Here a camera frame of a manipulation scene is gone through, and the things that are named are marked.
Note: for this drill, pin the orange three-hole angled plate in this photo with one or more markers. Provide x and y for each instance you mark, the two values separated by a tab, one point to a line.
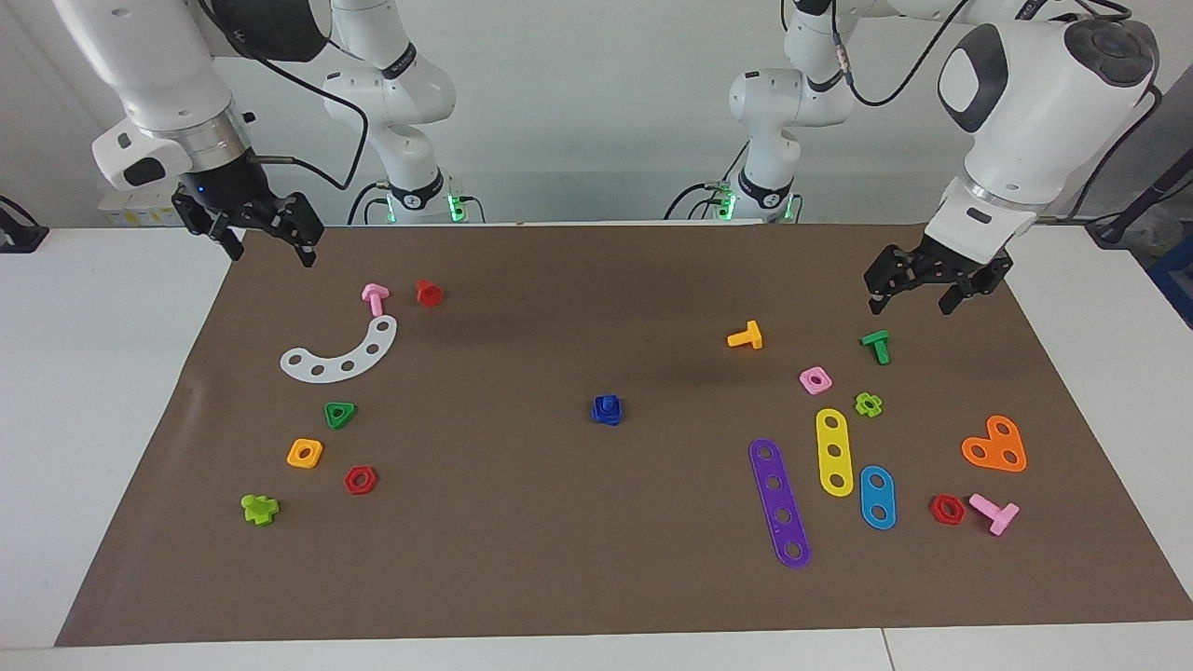
994	445

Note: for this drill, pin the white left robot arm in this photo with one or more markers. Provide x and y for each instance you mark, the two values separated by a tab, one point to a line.
1044	93

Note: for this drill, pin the white curved five-hole strip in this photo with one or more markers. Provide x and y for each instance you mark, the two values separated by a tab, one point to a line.
333	370

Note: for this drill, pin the lime cross-head plastic screw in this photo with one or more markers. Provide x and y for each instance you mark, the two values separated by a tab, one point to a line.
258	510

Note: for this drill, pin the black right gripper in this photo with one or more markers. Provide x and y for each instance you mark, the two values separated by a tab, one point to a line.
242	200

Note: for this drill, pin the blue box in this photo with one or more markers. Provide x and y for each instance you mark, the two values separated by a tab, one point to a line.
1176	280

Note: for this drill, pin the pink square plastic nut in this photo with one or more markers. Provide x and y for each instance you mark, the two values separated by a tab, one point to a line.
805	382

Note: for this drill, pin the pink plastic screw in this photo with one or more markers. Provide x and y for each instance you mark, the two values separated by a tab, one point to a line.
994	514
375	296

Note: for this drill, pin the black table clamp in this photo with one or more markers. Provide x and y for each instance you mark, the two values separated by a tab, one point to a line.
19	238

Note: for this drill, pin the green triangular plastic nut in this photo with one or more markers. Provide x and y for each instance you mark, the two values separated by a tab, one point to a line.
349	410

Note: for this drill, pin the blue square plastic nut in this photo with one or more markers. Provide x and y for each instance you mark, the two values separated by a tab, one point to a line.
609	404

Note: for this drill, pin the red hexagonal plastic nut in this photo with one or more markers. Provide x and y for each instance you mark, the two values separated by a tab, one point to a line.
936	510
350	481

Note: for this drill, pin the black stand pole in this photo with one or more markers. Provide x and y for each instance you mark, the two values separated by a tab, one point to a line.
1132	210

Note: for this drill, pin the brown table mat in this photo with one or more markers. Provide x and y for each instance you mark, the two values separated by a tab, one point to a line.
559	559

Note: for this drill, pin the pale yellow box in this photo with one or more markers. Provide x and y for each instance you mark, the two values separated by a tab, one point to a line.
121	214

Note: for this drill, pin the lime cross-shaped plastic nut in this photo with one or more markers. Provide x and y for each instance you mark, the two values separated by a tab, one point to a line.
860	405

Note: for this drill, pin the blue two-hole plastic strip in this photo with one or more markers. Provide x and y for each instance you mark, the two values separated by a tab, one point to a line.
877	497

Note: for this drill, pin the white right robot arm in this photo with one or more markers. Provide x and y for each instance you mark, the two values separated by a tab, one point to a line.
158	75

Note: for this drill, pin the purple four-hole plastic strip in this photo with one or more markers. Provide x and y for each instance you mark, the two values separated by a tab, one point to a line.
778	501

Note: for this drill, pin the red hex-head plastic screw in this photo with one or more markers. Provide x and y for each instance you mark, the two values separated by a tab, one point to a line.
429	294

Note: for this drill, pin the yellow three-hole plastic strip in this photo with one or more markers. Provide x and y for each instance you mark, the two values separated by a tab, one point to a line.
834	434

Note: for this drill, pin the orange plastic screw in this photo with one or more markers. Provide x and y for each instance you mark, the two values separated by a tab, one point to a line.
746	337

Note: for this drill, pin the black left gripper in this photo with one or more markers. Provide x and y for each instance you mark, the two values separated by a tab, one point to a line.
937	266

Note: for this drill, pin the orange square plastic nut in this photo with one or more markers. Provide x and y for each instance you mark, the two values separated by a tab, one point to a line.
294	455

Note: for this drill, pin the green plastic screw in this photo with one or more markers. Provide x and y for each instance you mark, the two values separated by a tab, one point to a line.
879	347

